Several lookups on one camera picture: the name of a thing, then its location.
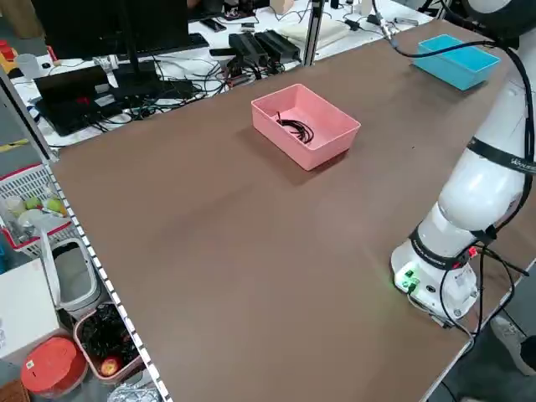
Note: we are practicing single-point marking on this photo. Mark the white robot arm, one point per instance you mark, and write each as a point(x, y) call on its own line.
point(481, 192)

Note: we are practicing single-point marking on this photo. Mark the pink plastic box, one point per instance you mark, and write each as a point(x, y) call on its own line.
point(326, 146)

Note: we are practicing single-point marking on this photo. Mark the blue plastic box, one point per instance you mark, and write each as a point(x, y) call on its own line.
point(460, 71)

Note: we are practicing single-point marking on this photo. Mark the white cardboard box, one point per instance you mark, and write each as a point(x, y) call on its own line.
point(25, 301)

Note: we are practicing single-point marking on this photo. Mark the black power adapter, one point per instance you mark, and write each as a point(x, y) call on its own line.
point(247, 46)
point(278, 44)

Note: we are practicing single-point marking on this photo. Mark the white flat pad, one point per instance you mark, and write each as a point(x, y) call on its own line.
point(331, 29)

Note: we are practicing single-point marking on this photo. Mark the smartphone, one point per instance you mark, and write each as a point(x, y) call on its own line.
point(214, 25)

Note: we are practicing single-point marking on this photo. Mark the pink waste bin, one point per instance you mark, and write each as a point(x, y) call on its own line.
point(106, 335)

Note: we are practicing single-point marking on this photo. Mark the black laptop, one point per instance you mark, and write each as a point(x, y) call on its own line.
point(71, 104)

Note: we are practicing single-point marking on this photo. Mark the red apple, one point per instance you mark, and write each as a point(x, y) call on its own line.
point(109, 366)

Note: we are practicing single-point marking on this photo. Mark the white plastic basket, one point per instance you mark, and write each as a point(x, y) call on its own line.
point(33, 180)

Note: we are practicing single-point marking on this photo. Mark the black computer monitor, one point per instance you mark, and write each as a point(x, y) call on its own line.
point(104, 25)

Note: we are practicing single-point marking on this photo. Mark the red lidded container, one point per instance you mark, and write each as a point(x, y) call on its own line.
point(52, 368)

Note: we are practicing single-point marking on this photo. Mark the white plastic cup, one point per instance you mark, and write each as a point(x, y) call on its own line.
point(27, 66)

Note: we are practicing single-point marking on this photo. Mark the person's shoe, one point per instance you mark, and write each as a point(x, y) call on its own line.
point(508, 343)

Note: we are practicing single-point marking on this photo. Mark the aluminium frame post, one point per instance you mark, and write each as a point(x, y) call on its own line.
point(313, 29)

